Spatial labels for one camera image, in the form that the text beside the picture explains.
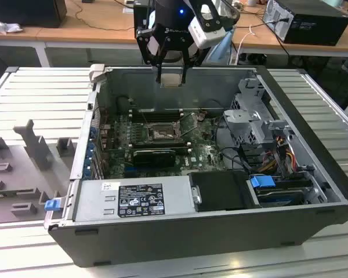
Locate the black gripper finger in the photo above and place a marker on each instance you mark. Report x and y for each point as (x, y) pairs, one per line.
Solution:
(143, 43)
(185, 72)

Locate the CPU with silver top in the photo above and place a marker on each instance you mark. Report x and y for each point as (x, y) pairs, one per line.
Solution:
(171, 80)

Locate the CPU socket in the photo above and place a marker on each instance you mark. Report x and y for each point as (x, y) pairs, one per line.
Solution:
(162, 132)

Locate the small black box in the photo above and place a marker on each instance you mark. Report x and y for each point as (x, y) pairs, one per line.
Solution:
(140, 17)

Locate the pale blue teach pendant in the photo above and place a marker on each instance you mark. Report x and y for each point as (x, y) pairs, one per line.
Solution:
(220, 52)

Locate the wooden desk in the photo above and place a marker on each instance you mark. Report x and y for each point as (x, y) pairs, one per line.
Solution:
(75, 30)

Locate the grey metal drive cage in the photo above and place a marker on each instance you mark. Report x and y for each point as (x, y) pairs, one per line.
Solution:
(240, 116)

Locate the green motherboard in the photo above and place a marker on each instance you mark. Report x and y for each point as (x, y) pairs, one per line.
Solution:
(203, 156)

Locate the graphics card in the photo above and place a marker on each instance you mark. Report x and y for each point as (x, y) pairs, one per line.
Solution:
(153, 158)

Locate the large black box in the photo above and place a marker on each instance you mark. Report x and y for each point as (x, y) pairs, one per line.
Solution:
(26, 13)

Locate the black plastic shroud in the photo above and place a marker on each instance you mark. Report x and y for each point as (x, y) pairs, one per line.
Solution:
(220, 191)

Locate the hard disk blue carrier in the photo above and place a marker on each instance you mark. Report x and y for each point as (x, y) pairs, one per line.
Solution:
(262, 183)

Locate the crumpled white paper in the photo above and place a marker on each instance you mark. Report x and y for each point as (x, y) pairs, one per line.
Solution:
(5, 27)

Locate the black desktop computer tower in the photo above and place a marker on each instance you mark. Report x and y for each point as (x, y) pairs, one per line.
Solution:
(316, 26)

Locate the grey power supply unit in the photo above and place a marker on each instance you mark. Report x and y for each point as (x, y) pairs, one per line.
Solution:
(90, 202)

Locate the black open PC case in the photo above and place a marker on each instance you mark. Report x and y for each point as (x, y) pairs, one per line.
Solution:
(162, 243)

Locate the grey parts rack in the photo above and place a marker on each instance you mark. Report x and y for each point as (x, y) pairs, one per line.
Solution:
(23, 173)

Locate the blue case latch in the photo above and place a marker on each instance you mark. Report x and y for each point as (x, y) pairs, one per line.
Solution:
(51, 205)

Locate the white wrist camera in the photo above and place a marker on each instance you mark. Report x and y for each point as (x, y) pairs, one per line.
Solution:
(204, 34)

